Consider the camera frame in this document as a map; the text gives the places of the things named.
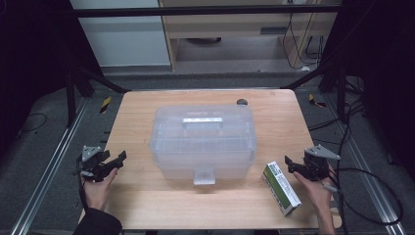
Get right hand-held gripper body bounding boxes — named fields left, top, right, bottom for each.
left=302, top=144, right=342, bottom=182

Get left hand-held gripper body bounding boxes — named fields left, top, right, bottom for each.
left=76, top=145, right=109, bottom=183

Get green and white carton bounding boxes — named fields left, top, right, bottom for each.
left=261, top=161, right=302, bottom=217

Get clear plastic storage box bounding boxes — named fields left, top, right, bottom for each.
left=149, top=104, right=257, bottom=186

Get person's left hand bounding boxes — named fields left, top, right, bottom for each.
left=82, top=166, right=119, bottom=212

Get person's right hand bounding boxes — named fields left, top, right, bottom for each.
left=292, top=165, right=338, bottom=212

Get yellow and black floor tape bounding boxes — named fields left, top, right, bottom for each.
left=99, top=96, right=113, bottom=115
left=307, top=93, right=327, bottom=109

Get black metal stand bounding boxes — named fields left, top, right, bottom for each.
left=63, top=63, right=131, bottom=128
left=280, top=58, right=348, bottom=124

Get white cabinet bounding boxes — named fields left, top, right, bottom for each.
left=69, top=0, right=171, bottom=68

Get black curtain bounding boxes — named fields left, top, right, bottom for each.
left=0, top=0, right=103, bottom=158
left=321, top=0, right=415, bottom=182

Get light wooden desk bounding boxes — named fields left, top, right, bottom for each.
left=159, top=0, right=342, bottom=71

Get black horizontal bar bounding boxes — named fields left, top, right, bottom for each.
left=69, top=4, right=342, bottom=18

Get left hand-held gripper cable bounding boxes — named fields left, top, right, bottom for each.
left=75, top=161, right=90, bottom=211

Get hand-held gripper cable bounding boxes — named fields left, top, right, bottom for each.
left=322, top=174, right=348, bottom=235
left=75, top=161, right=90, bottom=211

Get aluminium floor rail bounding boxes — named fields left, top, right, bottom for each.
left=326, top=94, right=407, bottom=235
left=9, top=97, right=89, bottom=235

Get black floor cables bundle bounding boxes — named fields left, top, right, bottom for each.
left=307, top=76, right=366, bottom=148

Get right hand-held gripper cable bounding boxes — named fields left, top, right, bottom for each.
left=322, top=174, right=348, bottom=235

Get thin black floor cable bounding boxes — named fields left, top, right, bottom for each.
left=19, top=112, right=49, bottom=133

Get black looped floor cable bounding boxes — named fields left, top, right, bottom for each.
left=336, top=166, right=404, bottom=227

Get black cables under desk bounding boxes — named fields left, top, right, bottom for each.
left=282, top=13, right=325, bottom=71

